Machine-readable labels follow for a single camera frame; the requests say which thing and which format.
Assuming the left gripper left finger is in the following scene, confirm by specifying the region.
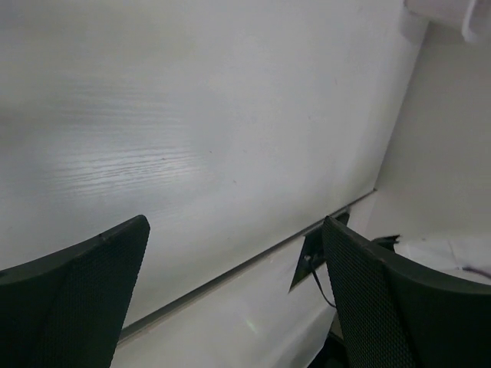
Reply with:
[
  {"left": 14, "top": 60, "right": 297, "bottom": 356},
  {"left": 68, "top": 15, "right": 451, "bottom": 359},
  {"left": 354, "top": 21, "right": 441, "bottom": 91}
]
[{"left": 1, "top": 215, "right": 150, "bottom": 367}]

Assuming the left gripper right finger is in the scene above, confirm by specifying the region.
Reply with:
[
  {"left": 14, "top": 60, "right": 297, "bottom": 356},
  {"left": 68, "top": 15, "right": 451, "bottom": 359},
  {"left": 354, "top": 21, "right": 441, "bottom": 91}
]
[{"left": 322, "top": 216, "right": 490, "bottom": 367}]

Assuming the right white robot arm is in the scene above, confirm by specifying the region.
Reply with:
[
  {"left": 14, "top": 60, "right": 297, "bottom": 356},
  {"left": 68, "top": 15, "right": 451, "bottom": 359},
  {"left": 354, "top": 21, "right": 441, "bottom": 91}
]
[{"left": 374, "top": 233, "right": 490, "bottom": 284}]

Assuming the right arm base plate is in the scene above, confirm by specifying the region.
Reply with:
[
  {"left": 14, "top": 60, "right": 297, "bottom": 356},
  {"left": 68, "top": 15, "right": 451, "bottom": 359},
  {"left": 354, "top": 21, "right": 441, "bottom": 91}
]
[{"left": 288, "top": 212, "right": 351, "bottom": 295}]

